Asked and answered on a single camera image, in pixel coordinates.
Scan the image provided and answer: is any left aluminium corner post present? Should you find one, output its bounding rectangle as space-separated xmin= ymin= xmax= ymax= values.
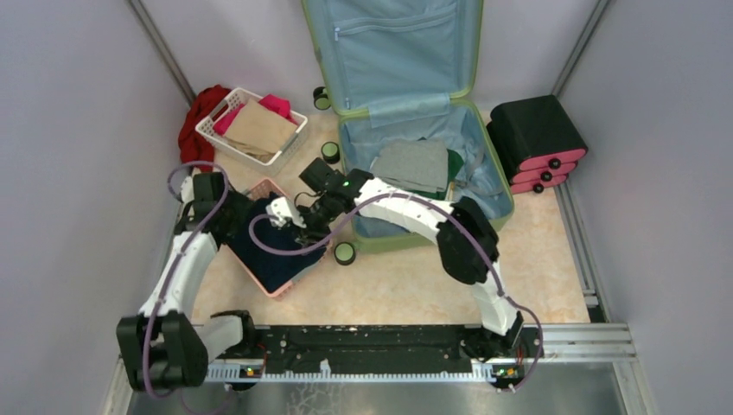
xmin=124 ymin=0 xmax=196 ymax=105

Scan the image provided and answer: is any white plastic basket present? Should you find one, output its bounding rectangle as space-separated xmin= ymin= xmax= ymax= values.
xmin=195 ymin=87 xmax=309 ymax=176

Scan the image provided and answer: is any black and pink storage stack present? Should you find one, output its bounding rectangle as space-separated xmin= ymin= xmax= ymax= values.
xmin=487 ymin=94 xmax=589 ymax=195

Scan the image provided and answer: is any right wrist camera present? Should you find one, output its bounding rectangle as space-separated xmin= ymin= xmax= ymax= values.
xmin=266 ymin=196 xmax=306 ymax=229

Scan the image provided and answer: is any red cloth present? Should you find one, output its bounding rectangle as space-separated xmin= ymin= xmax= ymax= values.
xmin=177 ymin=85 xmax=231 ymax=163

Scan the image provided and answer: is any green hard-shell suitcase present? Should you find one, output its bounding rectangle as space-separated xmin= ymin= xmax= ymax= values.
xmin=303 ymin=1 xmax=514 ymax=230

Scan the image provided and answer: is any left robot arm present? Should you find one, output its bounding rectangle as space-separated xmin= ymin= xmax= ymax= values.
xmin=116 ymin=172 xmax=257 ymax=397

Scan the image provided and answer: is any tan folded cloth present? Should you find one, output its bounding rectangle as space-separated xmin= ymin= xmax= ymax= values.
xmin=221 ymin=100 xmax=297 ymax=163

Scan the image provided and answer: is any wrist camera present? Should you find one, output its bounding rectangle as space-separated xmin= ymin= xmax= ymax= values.
xmin=178 ymin=176 xmax=194 ymax=205
xmin=266 ymin=196 xmax=306 ymax=229

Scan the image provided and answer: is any right aluminium corner post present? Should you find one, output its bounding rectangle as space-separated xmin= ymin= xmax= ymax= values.
xmin=551 ymin=0 xmax=613 ymax=97

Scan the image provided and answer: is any pink plastic basket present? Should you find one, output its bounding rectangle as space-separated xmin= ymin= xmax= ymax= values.
xmin=228 ymin=178 xmax=329 ymax=298

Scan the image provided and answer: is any green folded garment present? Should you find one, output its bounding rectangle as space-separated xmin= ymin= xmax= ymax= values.
xmin=421 ymin=149 xmax=464 ymax=200

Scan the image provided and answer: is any grey garment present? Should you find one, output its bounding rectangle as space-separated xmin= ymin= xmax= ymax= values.
xmin=370 ymin=140 xmax=449 ymax=193

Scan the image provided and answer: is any magenta cloth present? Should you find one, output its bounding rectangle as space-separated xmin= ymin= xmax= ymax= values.
xmin=214 ymin=94 xmax=298 ymax=135

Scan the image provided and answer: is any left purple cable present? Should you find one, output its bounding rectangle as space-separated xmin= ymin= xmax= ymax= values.
xmin=141 ymin=161 xmax=232 ymax=413

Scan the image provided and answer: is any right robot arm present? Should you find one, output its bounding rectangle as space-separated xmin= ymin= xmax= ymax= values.
xmin=297 ymin=158 xmax=524 ymax=347

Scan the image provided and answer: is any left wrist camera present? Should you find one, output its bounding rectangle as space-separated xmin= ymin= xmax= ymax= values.
xmin=178 ymin=176 xmax=194 ymax=205

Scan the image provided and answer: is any navy blue garment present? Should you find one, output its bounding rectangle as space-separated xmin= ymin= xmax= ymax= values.
xmin=228 ymin=192 xmax=327 ymax=294

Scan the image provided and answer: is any aluminium corner post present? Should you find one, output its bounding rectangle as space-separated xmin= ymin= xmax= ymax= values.
xmin=551 ymin=0 xmax=613 ymax=97
xmin=124 ymin=0 xmax=196 ymax=105

